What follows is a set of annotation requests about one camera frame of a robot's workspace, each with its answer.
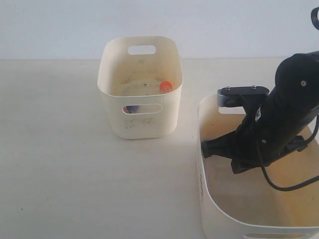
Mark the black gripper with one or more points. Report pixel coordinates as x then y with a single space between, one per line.
274 135

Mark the orange-capped tube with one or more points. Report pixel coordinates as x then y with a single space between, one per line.
165 87

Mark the blue-capped tube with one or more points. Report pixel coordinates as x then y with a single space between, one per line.
131 109

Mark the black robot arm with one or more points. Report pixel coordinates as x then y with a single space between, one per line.
296 87

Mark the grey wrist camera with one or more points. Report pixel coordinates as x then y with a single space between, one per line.
246 97

